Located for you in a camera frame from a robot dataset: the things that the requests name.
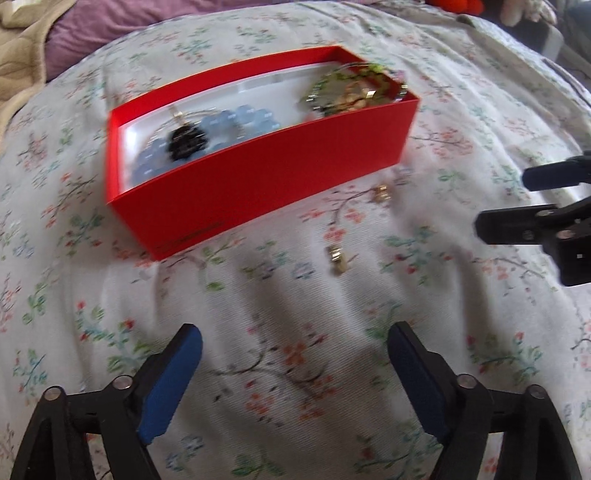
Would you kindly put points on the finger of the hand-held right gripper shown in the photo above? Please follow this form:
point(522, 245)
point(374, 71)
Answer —
point(512, 226)
point(549, 175)

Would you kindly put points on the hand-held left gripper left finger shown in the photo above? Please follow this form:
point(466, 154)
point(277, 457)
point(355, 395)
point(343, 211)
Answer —
point(171, 383)

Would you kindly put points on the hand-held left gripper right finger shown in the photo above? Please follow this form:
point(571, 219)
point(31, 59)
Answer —
point(415, 378)

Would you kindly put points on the red cardboard box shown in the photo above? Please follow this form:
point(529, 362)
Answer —
point(277, 180)

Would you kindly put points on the small gold earring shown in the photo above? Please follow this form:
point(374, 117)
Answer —
point(381, 193)

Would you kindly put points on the grey dark object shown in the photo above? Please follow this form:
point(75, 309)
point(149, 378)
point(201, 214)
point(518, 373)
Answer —
point(542, 39)

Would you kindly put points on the white plush toy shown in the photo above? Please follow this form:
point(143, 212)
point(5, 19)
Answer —
point(526, 11)

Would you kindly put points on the orange plush toy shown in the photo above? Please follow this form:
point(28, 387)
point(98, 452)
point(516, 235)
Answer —
point(455, 4)

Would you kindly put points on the purple cloth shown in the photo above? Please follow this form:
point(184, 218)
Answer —
point(138, 27)

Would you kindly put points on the beige quilted blanket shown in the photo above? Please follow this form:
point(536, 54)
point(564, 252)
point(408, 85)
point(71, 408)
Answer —
point(23, 46)

